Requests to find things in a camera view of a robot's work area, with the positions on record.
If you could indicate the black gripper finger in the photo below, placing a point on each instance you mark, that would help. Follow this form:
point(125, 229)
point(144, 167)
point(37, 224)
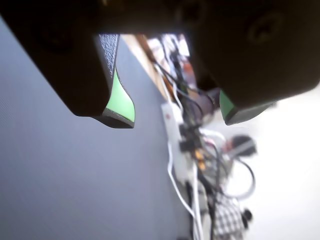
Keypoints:
point(255, 62)
point(75, 75)

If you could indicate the black round object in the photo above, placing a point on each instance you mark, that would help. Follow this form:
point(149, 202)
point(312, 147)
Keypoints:
point(242, 146)

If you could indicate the narrow dark grey mat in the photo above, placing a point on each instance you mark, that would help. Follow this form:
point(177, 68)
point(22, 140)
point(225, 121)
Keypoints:
point(100, 175)

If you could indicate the white power strip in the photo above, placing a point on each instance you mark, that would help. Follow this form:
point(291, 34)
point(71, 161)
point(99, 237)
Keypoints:
point(175, 140)

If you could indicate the black white checkered board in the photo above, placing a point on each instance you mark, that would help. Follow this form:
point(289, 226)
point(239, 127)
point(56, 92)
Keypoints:
point(228, 215)

